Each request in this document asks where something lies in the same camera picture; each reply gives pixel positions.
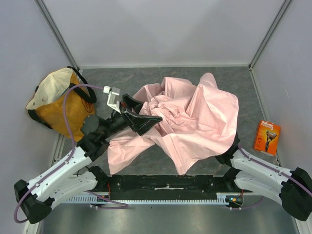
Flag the orange razor box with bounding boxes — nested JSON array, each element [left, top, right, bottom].
[[253, 120, 281, 156]]

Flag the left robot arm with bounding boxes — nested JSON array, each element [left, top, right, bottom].
[[14, 94, 162, 224]]

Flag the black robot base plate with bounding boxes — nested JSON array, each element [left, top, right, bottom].
[[92, 165, 254, 199]]

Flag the light blue cable duct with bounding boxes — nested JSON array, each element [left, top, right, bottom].
[[63, 194, 229, 205]]

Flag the yellow tote bag black handles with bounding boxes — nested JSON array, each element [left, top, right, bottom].
[[26, 66, 97, 142]]

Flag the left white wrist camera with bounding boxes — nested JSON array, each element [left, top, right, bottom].
[[103, 86, 121, 113]]

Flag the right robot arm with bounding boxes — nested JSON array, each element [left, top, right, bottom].
[[216, 136, 312, 221]]

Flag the pink and black folding umbrella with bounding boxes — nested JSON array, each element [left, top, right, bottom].
[[107, 73, 239, 175]]

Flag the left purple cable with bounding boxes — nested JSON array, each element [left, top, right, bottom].
[[14, 83, 105, 224]]

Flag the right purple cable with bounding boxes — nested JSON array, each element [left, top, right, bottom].
[[237, 145, 312, 193]]

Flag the purple cable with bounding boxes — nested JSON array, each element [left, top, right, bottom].
[[14, 83, 105, 224], [237, 145, 312, 193]]

